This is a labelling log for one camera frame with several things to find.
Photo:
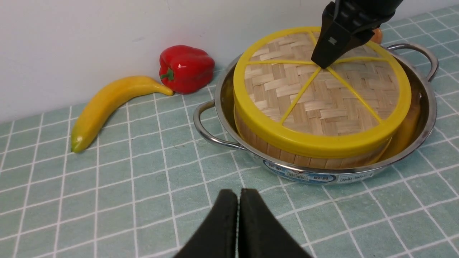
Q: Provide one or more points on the red plastic bell pepper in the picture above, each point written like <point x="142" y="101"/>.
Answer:
<point x="185" y="69"/>

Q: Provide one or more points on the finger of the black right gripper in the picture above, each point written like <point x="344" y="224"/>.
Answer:
<point x="339" y="37"/>

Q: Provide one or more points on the woven bamboo steamer lid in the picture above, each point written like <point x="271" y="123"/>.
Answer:
<point x="350" y="108"/>

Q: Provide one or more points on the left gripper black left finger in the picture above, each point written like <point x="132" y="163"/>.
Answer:
<point x="216" y="236"/>

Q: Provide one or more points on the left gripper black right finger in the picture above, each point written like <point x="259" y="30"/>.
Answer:
<point x="260" y="234"/>

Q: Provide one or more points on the teal checkered tablecloth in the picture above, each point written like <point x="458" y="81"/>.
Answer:
<point x="149" y="180"/>

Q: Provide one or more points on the bamboo steamer basket yellow rim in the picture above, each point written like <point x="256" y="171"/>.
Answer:
<point x="261" y="145"/>

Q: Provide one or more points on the yellow plastic banana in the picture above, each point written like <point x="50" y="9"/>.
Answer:
<point x="107" y="101"/>

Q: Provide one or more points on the stainless steel pot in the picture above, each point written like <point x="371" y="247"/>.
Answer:
<point x="224" y="104"/>

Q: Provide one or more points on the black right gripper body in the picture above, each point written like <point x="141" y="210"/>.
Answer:
<point x="379" y="10"/>

